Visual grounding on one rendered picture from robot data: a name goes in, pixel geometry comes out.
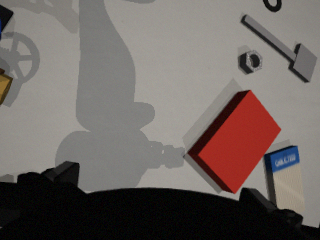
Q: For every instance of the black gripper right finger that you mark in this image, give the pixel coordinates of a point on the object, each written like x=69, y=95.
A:
x=254, y=197

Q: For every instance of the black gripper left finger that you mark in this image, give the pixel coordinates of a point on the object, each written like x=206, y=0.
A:
x=19, y=198

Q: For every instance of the black rubber washer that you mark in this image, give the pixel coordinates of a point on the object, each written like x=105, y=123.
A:
x=272, y=8

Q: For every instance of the red box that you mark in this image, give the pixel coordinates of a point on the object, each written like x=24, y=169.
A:
x=235, y=142

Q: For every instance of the dark grey hex nut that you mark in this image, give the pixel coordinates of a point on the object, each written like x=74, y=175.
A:
x=245, y=64

